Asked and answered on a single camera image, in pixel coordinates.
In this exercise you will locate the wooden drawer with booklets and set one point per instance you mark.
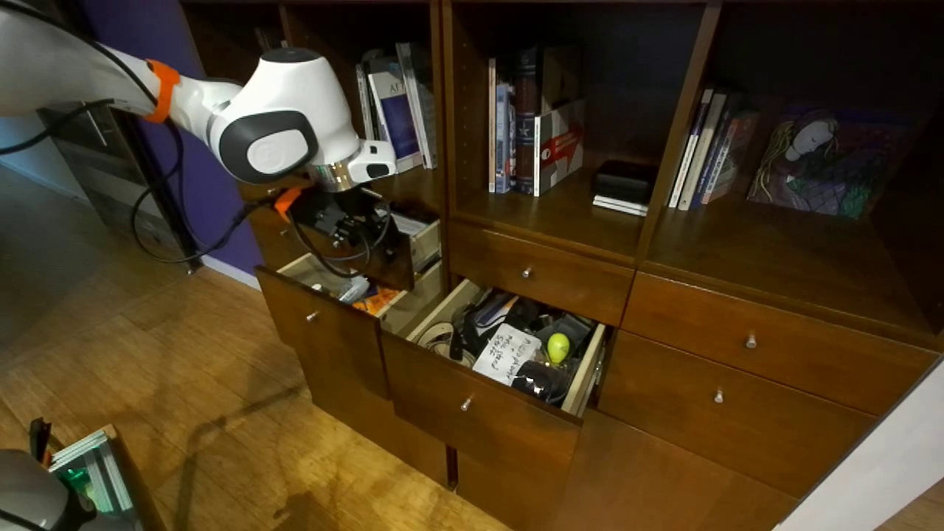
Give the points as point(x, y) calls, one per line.
point(269, 232)

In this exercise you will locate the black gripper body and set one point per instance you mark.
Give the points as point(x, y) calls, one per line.
point(333, 212)

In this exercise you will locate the dark slanted book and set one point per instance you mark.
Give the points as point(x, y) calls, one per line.
point(734, 157)

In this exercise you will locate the grey round object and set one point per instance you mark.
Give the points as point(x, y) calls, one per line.
point(27, 492)

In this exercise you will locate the white frame with blue screen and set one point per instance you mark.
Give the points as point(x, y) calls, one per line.
point(404, 123)

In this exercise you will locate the purple panel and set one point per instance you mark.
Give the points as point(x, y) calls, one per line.
point(212, 209)

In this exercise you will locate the white slanted book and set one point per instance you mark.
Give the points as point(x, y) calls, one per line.
point(690, 153)
point(707, 153)

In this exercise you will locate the white board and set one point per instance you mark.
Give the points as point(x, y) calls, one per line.
point(874, 462)

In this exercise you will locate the box with green items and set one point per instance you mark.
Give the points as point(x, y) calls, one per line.
point(94, 473)

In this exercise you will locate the brown wooden shelf cabinet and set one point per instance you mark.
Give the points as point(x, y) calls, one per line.
point(787, 247)

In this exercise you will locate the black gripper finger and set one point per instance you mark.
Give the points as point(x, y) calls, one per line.
point(351, 256)
point(380, 237)

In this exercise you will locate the colourful picture board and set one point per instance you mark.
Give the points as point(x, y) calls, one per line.
point(831, 166)

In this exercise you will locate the dark tall book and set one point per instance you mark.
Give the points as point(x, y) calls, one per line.
point(526, 129)

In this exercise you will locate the yellow-green small bulb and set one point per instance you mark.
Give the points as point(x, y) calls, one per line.
point(560, 349)

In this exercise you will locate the thin white tall book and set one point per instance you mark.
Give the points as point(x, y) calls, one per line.
point(494, 129)

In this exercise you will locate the blue spined book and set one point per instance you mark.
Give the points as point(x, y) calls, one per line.
point(505, 136)

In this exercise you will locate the small silver drawer knob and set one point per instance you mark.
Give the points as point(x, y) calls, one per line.
point(752, 340)
point(467, 402)
point(311, 318)
point(718, 396)
point(530, 269)

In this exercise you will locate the black box with white stripe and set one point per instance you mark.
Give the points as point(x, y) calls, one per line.
point(622, 189)

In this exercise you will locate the grey metal cabinet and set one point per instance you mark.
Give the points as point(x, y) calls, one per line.
point(94, 166)

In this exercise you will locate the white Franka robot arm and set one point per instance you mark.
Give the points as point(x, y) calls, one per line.
point(296, 91)

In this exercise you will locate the white paper card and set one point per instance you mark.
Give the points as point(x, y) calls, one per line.
point(505, 356)

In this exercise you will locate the wide wooden drawer with clutter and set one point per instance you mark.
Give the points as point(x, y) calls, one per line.
point(473, 408)

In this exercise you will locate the closed wooden drawer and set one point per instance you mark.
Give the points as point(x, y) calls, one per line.
point(551, 276)
point(787, 344)
point(747, 415)

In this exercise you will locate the beige tape roll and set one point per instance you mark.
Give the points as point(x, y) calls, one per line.
point(436, 334)

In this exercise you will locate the grey white cylinder item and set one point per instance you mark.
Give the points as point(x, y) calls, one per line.
point(353, 291)

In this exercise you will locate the orange flat item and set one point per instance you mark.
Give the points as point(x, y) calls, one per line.
point(380, 302)

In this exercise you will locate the black rounded device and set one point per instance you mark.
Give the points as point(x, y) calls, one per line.
point(544, 381)

